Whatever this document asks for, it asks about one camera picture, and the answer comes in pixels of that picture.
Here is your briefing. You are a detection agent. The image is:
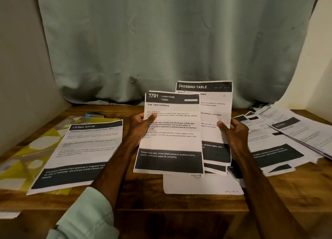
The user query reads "person's right hand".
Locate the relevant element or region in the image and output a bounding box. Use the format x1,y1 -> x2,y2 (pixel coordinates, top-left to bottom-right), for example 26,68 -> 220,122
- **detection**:
217,117 -> 251,162

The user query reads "person's left hand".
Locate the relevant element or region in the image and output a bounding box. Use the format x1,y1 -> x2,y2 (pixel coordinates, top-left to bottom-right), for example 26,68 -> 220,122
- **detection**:
124,112 -> 157,149

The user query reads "single sheet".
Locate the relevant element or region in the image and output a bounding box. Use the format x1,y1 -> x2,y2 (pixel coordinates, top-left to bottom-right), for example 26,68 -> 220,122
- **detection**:
133,90 -> 204,176

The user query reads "dressing table paper stack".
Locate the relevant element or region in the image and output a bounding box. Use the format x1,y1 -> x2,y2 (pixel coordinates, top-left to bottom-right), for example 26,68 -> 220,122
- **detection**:
202,161 -> 229,176

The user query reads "printed papers pile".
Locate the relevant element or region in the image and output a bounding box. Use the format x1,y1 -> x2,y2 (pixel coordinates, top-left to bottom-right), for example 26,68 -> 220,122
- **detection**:
228,104 -> 332,188

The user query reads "yellow patterned folder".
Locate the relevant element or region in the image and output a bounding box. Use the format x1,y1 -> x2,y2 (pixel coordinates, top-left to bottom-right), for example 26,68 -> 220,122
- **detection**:
0,116 -> 99,191

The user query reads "person's right forearm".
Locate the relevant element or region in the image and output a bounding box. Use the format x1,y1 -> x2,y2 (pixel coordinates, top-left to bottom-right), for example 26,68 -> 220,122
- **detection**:
236,153 -> 308,239

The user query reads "person's left forearm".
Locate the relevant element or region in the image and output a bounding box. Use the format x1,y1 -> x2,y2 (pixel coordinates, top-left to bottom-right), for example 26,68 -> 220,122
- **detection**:
47,140 -> 138,239

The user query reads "pale green curtain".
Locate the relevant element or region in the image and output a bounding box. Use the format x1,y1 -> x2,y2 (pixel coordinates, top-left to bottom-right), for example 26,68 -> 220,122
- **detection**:
35,0 -> 322,108

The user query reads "white paper tag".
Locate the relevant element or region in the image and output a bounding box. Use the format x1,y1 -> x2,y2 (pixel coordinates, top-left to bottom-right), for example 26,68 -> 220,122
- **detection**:
0,211 -> 21,219

